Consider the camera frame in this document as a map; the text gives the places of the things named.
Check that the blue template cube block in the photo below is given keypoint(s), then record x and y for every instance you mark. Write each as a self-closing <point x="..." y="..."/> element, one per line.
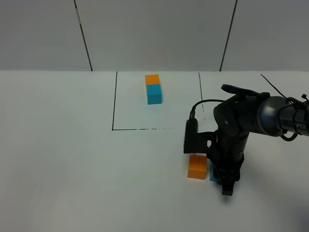
<point x="154" y="94"/>

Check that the black cable tie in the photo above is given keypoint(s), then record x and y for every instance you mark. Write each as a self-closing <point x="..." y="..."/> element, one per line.
<point x="277" y="89"/>

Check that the orange template cube block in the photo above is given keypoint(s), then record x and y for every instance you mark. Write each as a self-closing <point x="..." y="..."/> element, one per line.
<point x="152" y="79"/>

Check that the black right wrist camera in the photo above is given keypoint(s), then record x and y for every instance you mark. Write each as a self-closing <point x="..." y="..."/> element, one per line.
<point x="195" y="142"/>

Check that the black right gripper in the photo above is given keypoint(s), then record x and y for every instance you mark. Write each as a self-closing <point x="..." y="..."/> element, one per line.
<point x="227" y="156"/>

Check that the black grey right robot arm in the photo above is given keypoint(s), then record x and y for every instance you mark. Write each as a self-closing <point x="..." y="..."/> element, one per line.
<point x="248" y="112"/>

